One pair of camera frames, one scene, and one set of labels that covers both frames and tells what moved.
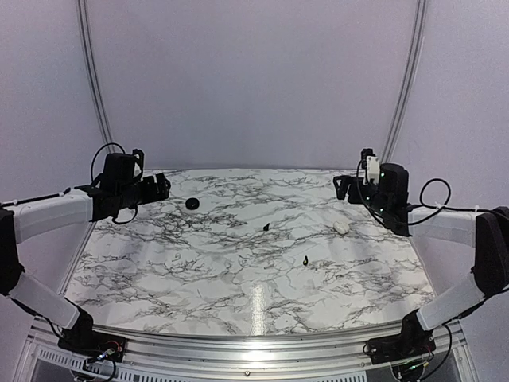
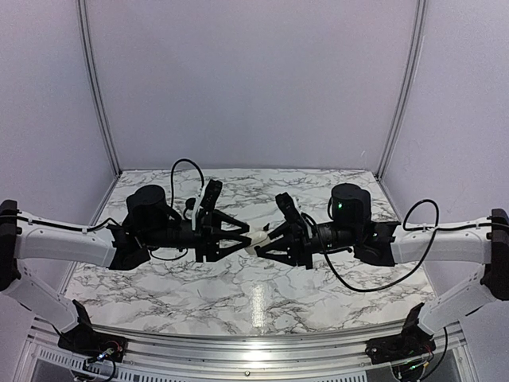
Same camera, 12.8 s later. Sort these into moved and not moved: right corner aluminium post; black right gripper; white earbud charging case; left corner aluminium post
Moved: white earbud charging case; black right gripper
Not moved: right corner aluminium post; left corner aluminium post
